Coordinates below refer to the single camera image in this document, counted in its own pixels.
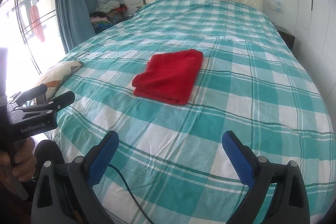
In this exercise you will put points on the red sweater with white rabbit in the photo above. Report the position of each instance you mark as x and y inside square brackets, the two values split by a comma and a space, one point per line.
[169, 77]

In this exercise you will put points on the teal plaid bed cover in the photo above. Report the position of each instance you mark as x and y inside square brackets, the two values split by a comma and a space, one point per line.
[170, 166]

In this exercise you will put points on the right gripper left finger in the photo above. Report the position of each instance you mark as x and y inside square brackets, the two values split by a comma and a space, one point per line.
[64, 192]

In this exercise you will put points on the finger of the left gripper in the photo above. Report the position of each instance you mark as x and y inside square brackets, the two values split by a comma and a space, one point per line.
[53, 106]
[20, 98]

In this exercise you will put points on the patterned beige cushion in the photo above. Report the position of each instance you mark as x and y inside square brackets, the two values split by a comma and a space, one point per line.
[55, 76]

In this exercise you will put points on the dark bedside table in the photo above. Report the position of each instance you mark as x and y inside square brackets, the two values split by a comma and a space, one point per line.
[288, 38]

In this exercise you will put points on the white wall socket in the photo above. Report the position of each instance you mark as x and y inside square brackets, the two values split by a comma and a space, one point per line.
[277, 6]

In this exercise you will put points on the person's left hand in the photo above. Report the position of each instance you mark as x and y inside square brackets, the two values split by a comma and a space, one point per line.
[25, 163]

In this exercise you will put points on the pile of clothes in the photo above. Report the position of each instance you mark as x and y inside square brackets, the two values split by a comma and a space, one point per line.
[107, 14]

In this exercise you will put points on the white wardrobe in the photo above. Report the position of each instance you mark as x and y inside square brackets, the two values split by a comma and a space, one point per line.
[315, 42]

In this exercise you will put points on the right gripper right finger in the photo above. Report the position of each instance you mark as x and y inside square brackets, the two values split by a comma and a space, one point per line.
[289, 202]

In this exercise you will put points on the red garment hanging outside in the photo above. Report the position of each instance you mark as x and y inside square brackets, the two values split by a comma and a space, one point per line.
[36, 23]

